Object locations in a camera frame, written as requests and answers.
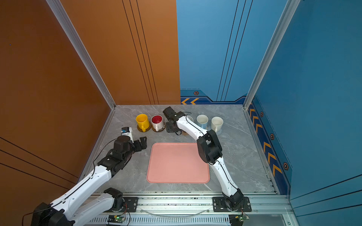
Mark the light blue woven coaster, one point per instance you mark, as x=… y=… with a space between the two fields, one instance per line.
x=218 y=132

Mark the yellow mug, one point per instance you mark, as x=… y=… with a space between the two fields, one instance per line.
x=142 y=121

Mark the aluminium corner post right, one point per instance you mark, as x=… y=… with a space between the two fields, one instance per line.
x=282 y=25

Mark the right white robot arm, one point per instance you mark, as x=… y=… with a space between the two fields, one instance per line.
x=210 y=151

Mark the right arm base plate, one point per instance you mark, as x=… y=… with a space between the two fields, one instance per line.
x=219 y=205

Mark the glossy round wooden coaster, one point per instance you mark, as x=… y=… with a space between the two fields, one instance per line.
x=160 y=130

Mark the aluminium corner post left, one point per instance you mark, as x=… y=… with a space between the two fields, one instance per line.
x=72 y=34

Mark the light blue mug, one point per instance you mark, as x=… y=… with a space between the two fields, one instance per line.
x=202 y=121

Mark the red inside white mug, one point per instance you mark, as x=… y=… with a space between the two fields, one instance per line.
x=157 y=121

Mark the right circuit board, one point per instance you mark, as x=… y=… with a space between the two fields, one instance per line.
x=238 y=220

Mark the left circuit board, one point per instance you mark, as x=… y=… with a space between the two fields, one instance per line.
x=115 y=219

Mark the aluminium front rail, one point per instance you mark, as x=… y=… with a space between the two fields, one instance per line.
x=195 y=208

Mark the circuit board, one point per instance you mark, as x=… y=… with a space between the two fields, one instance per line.
x=238 y=220
x=115 y=219

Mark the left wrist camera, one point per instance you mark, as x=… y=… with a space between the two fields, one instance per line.
x=127 y=131

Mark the aluminium corner post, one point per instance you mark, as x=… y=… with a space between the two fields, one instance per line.
x=282 y=25
x=72 y=34

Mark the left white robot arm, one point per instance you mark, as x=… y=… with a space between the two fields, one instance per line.
x=70 y=210

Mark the matte round wooden coaster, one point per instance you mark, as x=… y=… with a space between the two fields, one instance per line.
x=147 y=129

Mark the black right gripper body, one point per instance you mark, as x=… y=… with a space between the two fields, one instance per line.
x=169 y=128

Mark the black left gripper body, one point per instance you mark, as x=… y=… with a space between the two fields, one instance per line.
x=137 y=148

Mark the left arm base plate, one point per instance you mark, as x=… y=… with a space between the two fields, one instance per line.
x=130 y=204

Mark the pink rectangular tray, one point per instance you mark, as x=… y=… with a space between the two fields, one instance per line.
x=177 y=163

